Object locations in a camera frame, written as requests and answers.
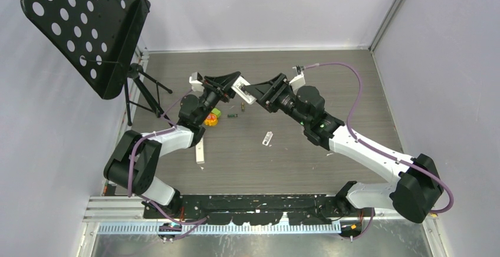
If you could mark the black music stand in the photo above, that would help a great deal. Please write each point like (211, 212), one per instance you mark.
(98, 38)

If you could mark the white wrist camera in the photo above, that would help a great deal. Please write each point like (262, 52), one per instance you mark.
(299, 80)
(196, 82)

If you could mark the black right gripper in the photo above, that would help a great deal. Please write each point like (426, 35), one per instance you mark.
(266, 89)

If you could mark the yellow orange toy block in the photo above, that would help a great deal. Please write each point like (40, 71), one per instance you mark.
(211, 120)

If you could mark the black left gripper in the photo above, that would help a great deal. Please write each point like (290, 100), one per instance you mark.
(223, 83)

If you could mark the white battery cover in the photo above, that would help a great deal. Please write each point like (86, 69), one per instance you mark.
(267, 138)

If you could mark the white remote control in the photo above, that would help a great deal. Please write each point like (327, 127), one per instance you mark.
(239, 86)
(199, 152)

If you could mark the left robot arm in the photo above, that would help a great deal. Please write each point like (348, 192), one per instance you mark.
(134, 161)

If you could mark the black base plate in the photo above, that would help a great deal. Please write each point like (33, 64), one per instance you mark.
(255, 210)

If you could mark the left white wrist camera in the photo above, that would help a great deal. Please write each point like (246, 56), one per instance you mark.
(196, 82)

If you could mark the green block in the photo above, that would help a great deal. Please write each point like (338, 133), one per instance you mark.
(216, 112)

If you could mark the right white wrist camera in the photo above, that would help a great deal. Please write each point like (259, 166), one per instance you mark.
(299, 80)

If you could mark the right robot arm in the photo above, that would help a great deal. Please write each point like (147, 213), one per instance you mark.
(410, 188)

